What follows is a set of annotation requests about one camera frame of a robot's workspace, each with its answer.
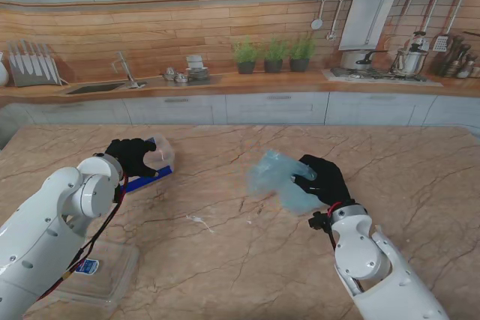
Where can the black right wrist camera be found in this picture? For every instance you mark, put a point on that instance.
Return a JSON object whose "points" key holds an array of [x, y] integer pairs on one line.
{"points": [[318, 220]]}

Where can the hanging steel utensil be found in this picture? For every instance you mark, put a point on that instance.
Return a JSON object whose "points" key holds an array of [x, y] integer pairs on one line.
{"points": [[330, 35]]}

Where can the small silver bowls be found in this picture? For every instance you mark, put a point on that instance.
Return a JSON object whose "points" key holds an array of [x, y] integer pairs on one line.
{"points": [[176, 75]]}

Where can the hanging steel grater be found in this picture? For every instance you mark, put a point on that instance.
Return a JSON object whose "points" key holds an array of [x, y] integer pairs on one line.
{"points": [[441, 43]]}

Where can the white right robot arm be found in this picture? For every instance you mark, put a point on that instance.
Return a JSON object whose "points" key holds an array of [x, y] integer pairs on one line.
{"points": [[363, 256]]}

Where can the small white plastic scrap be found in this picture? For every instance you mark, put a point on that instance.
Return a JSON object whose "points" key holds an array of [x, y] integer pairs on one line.
{"points": [[195, 218]]}

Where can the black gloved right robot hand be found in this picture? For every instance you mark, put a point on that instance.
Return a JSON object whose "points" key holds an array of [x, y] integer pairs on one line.
{"points": [[330, 185]]}

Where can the white lower kitchen cabinets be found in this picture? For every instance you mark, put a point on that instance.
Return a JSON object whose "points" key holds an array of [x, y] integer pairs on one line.
{"points": [[277, 108]]}

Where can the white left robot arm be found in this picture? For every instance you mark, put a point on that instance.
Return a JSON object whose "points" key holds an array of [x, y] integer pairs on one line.
{"points": [[37, 230]]}

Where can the white jug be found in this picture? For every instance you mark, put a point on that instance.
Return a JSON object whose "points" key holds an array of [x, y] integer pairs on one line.
{"points": [[3, 72]]}

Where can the clear plastic crate blue strips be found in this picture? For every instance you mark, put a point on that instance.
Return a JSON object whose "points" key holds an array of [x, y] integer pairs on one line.
{"points": [[165, 155]]}

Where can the clear plastic crate lid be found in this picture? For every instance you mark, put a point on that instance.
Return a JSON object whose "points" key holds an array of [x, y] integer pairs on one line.
{"points": [[108, 271]]}

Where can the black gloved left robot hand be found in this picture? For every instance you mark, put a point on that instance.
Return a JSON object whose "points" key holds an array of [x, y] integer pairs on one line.
{"points": [[131, 159]]}

